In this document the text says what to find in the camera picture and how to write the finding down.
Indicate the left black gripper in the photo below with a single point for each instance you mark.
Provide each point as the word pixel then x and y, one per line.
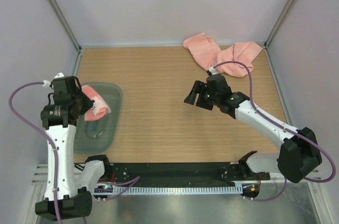
pixel 88 104

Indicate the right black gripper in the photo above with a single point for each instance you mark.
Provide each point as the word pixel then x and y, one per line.
pixel 197 88

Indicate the pink bunny towel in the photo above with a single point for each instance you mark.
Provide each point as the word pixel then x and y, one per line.
pixel 99 109

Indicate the plain pink towel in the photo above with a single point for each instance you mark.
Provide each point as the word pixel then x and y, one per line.
pixel 207 54

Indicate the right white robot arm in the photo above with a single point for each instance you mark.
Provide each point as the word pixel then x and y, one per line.
pixel 298 155

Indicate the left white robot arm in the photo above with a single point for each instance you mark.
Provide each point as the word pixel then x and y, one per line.
pixel 68 196

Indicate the clear glass tray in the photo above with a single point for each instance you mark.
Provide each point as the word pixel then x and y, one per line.
pixel 94 137

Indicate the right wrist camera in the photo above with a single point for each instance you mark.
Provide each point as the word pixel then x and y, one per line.
pixel 211 71

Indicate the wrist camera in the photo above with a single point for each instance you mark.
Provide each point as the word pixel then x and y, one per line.
pixel 47 83
pixel 211 71

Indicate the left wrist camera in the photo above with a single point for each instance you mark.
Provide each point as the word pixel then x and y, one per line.
pixel 47 83

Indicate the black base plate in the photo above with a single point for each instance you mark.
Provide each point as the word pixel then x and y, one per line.
pixel 185 172

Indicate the aluminium front rail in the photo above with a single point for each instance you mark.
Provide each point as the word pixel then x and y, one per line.
pixel 40 175

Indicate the white slotted cable duct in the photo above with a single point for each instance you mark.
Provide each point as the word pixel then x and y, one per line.
pixel 107 190

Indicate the left aluminium frame post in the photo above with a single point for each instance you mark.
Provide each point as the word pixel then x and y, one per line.
pixel 59 14

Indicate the aluminium frame post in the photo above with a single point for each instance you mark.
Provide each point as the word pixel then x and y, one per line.
pixel 59 14
pixel 280 20

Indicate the right aluminium frame post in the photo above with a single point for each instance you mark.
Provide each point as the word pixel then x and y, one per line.
pixel 280 20

